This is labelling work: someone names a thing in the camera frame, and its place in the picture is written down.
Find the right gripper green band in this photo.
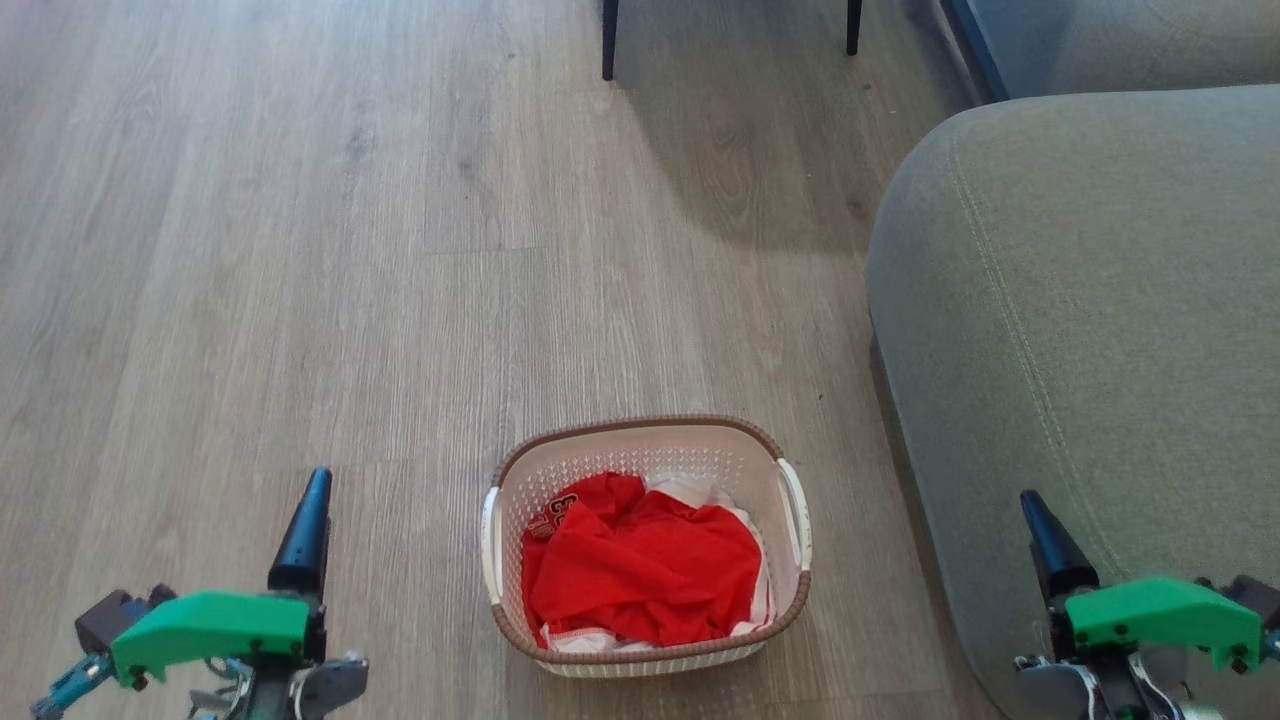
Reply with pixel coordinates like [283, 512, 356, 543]
[1014, 489, 1280, 720]

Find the white laundry basket brown rim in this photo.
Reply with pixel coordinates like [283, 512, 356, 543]
[480, 415, 814, 680]

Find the grey sofa cushion blue edge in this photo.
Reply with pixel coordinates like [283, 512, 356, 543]
[940, 0, 1280, 103]

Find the grey fabric sofa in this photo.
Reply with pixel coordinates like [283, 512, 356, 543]
[865, 85, 1280, 720]

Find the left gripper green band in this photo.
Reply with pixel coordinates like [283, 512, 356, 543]
[30, 467, 370, 720]

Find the white garment red trim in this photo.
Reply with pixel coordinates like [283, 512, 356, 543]
[538, 474, 778, 656]

